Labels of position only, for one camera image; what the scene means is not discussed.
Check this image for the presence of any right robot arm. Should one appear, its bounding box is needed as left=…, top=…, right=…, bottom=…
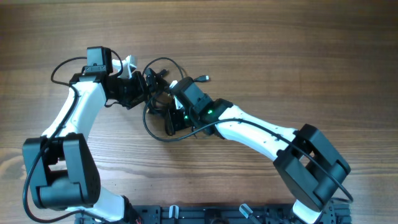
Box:
left=166, top=77, right=351, bottom=223

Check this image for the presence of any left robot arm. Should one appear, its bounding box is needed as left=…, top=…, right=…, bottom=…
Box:
left=22, top=46, right=144, bottom=223

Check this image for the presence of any thin black USB cable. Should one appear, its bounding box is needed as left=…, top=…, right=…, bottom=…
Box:
left=149, top=74, right=210, bottom=125

